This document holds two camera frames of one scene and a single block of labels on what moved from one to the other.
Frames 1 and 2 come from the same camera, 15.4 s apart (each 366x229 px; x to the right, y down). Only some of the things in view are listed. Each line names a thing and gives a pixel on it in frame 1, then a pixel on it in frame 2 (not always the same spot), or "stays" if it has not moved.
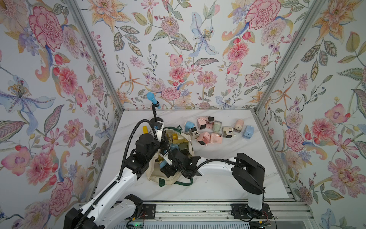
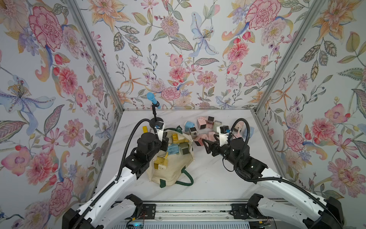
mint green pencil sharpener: (217, 126) stays
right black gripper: (167, 170) to (214, 145)
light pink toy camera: (238, 125) stays
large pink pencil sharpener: (201, 122) stays
